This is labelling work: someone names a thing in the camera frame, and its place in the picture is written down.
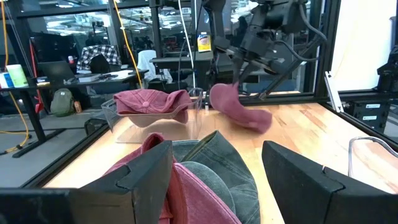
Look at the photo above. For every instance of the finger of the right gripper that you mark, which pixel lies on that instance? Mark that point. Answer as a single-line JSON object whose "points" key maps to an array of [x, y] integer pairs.
{"points": [[238, 73], [252, 71]]}

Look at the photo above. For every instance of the yellow label sign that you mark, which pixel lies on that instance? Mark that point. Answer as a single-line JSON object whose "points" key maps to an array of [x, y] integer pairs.
{"points": [[204, 42]]}

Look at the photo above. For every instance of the checkered jacket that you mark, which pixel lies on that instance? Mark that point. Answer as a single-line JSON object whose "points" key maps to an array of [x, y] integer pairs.
{"points": [[93, 53]]}

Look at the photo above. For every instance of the blue and white box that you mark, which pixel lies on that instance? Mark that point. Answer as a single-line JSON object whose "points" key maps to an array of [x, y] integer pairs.
{"points": [[6, 81]]}

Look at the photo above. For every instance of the green backpack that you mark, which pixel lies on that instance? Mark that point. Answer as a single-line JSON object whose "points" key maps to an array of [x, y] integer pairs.
{"points": [[62, 102]]}

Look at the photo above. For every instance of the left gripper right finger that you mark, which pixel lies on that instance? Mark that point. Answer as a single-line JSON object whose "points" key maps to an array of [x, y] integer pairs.
{"points": [[311, 199]]}

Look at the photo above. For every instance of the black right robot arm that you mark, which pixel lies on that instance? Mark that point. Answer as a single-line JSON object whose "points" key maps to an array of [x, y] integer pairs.
{"points": [[280, 15]]}

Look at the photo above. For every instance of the black aluminium table frame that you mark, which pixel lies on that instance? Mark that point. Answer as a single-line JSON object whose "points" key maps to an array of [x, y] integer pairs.
{"points": [[325, 62]]}

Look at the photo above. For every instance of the clear plastic bin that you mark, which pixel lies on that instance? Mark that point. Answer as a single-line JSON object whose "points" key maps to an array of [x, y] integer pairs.
{"points": [[373, 161], [186, 124]]}

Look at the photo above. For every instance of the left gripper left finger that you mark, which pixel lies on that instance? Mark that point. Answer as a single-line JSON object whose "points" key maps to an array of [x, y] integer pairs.
{"points": [[93, 205]]}

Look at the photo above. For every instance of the pale green cup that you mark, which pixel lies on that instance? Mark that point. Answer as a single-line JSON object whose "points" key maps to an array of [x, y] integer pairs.
{"points": [[17, 76]]}

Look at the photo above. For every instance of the black laptop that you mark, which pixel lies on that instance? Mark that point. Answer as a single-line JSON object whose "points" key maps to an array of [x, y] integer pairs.
{"points": [[56, 71]]}

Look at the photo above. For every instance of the white draped chair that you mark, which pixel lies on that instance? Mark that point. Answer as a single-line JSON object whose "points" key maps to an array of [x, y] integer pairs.
{"points": [[147, 62]]}

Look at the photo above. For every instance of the black office desk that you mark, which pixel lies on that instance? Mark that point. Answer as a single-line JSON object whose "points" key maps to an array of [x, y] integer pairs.
{"points": [[31, 118]]}

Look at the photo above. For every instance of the silver aluminium bracket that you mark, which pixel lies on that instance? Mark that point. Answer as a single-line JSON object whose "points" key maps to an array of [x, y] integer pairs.
{"points": [[333, 93]]}

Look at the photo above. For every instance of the black box with white labels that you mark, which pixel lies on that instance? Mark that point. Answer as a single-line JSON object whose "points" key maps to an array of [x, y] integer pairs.
{"points": [[367, 121]]}

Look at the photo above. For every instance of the dark green baseball cap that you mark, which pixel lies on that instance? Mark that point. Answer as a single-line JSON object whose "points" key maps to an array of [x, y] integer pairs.
{"points": [[208, 183], [239, 186], [185, 149]]}

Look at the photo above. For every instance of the orange bottle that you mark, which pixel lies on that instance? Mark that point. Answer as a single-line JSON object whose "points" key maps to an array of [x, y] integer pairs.
{"points": [[77, 107]]}

